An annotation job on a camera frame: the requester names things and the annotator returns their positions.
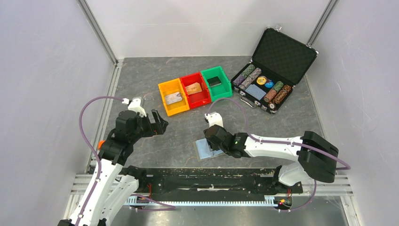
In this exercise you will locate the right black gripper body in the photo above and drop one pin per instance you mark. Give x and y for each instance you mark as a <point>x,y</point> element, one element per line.
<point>213,147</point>

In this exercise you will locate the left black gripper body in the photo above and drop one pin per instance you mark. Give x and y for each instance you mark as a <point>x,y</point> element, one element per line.
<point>145,128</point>

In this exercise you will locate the white credit card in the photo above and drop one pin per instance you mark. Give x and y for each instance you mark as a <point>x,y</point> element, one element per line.
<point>169,103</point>

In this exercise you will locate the grey card holder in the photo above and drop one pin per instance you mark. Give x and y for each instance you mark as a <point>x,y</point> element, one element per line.
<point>203,150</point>

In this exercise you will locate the tan card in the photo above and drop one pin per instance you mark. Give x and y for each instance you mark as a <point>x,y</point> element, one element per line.
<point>193,88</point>

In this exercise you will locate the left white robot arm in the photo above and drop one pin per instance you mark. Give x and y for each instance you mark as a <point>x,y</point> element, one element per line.
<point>112,182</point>

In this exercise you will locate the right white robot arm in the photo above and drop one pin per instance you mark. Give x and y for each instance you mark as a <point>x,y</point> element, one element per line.
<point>312,156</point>

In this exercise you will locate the silver card in yellow bin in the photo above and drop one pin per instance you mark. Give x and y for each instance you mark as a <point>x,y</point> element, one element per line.
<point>174,97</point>

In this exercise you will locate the blue playing card deck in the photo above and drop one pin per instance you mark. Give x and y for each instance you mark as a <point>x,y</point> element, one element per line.
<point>255,91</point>

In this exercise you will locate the orange blue toy car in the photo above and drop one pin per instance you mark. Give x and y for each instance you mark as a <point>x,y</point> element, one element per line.
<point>100,143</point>

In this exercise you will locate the yellow plastic bin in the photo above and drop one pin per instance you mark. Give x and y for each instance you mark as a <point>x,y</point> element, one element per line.
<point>170,87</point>

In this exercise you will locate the red plastic bin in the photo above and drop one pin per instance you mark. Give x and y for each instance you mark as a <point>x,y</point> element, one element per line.
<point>199,99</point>

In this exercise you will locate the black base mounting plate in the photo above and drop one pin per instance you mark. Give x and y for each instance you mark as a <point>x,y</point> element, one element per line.
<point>211,184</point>

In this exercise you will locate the green plastic bin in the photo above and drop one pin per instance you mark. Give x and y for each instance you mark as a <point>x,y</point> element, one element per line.
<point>220,91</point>

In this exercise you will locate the purple poker chip row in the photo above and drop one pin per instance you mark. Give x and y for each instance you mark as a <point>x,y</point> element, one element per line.
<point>242,83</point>

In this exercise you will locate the blue dealer button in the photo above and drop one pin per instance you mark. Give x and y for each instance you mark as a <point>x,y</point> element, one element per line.
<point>269,84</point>

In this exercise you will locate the yellow dealer button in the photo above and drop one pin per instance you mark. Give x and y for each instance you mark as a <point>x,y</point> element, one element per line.
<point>261,80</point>

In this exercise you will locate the brown poker chip row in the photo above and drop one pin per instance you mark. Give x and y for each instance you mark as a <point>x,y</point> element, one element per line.
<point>277,93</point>

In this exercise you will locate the green poker chip row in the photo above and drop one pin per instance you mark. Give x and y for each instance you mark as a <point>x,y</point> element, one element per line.
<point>248,71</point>

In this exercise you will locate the black poker chip case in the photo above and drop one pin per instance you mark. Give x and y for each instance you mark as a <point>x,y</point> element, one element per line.
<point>281,58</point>

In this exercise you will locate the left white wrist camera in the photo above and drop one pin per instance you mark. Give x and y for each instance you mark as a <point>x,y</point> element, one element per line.
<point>135,105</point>

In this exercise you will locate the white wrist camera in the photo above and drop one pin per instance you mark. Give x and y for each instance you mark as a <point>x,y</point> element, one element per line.
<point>214,119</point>
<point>135,105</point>

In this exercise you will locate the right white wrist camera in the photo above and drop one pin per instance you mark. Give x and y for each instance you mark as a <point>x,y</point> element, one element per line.
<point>214,119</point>

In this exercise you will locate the left aluminium frame post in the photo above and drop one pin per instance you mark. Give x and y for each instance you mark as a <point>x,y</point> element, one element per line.
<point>97,30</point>

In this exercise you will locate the aluminium frame post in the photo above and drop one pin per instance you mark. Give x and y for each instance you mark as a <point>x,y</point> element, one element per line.
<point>97,30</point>
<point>322,22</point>

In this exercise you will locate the right aluminium frame post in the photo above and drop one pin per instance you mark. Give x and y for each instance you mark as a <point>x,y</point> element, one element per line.
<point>322,22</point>

